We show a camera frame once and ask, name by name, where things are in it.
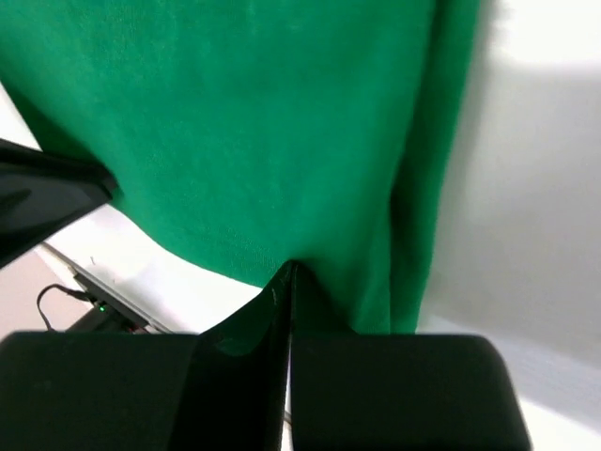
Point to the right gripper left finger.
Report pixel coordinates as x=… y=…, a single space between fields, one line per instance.
x=223 y=389

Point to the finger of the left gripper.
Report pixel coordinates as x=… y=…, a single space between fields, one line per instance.
x=42 y=193

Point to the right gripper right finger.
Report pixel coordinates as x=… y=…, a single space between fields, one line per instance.
x=353 y=391

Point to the green t-shirt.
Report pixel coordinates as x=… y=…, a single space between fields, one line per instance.
x=243 y=134

